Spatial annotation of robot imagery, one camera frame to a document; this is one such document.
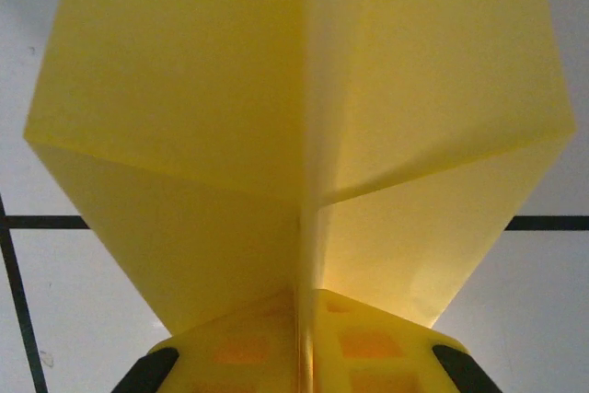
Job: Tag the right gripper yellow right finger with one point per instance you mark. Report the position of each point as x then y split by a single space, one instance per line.
377 351

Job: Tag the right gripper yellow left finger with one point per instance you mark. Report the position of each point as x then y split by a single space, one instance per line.
230 356

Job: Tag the yellow paper sheet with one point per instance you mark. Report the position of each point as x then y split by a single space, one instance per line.
294 112

